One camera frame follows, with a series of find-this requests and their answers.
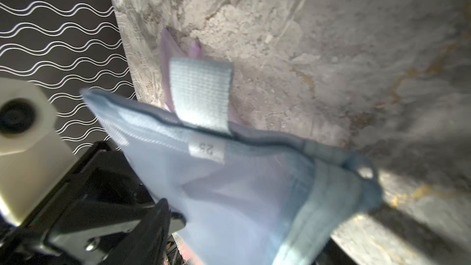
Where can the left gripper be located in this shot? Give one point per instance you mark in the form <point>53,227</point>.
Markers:
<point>91,210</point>

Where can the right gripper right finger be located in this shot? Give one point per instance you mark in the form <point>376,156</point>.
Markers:
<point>332,254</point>

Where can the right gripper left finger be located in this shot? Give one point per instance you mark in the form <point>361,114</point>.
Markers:
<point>145,244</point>

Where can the blue trim pouch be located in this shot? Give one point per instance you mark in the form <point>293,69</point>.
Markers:
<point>249,197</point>

